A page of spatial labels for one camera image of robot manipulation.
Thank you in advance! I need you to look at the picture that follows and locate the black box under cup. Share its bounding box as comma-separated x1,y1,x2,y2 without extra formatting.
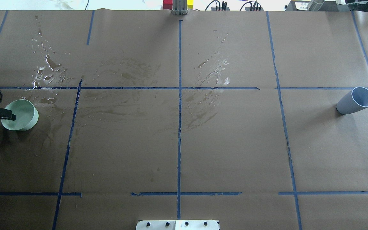
285,0,351,12

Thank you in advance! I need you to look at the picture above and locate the blue-grey plastic cup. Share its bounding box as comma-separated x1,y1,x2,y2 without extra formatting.
336,87,368,115

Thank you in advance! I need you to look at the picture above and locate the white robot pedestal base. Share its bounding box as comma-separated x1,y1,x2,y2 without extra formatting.
136,219,220,230

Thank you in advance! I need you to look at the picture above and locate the red block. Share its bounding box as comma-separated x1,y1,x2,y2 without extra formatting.
162,0,173,10

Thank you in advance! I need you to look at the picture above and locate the steel cup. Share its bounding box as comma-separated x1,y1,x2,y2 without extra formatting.
306,0,325,12

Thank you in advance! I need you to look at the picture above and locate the yellow block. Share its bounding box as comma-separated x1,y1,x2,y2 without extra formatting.
187,0,194,9

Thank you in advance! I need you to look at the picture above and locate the light green bowl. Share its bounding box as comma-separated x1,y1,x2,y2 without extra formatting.
1,99,39,131

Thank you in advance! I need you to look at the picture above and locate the aluminium frame post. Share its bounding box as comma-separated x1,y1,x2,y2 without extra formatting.
172,0,188,15

